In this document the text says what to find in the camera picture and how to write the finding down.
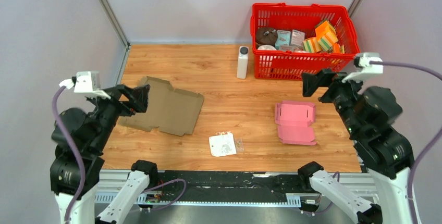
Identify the brown cardboard box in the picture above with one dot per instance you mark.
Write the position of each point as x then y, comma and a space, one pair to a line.
170, 110

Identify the brown round item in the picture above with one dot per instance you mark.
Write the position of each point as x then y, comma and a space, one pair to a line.
266, 36

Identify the white round lid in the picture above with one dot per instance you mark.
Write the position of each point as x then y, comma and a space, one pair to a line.
266, 48

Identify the orange green sponge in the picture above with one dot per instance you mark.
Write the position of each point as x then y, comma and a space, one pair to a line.
326, 35

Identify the white plastic bag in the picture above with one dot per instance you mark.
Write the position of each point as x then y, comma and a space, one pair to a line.
222, 145

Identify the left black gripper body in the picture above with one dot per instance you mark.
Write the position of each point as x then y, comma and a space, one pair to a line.
107, 111

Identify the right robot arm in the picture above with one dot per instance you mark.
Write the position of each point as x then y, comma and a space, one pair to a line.
388, 156

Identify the red plastic basket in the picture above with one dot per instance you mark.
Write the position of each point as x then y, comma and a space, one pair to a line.
289, 65

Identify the aluminium frame rail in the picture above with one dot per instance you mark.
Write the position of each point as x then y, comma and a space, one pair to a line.
112, 181

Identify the pink paper box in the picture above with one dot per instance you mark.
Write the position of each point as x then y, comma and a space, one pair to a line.
294, 122

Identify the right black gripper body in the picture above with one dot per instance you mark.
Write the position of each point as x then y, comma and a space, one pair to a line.
341, 94

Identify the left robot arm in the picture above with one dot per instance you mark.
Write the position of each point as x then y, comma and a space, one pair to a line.
80, 139

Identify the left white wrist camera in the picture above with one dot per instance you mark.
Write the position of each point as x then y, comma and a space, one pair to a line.
86, 83

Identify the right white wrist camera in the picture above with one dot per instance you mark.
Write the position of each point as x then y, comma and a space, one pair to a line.
364, 70

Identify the small clear screw bag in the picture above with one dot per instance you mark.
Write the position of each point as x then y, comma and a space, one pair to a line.
239, 145

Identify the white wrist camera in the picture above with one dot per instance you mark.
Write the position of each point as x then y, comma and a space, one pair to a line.
86, 83
364, 70

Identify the striped sponge pack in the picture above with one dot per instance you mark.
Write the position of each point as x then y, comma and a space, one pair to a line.
311, 45

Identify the teal small box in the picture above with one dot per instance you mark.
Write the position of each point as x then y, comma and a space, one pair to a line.
283, 38

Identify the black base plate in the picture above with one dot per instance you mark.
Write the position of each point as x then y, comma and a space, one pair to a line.
231, 187

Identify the white bottle black cap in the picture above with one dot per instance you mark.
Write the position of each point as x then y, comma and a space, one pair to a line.
242, 64

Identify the grey pink small box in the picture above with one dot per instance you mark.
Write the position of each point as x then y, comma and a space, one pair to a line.
297, 38

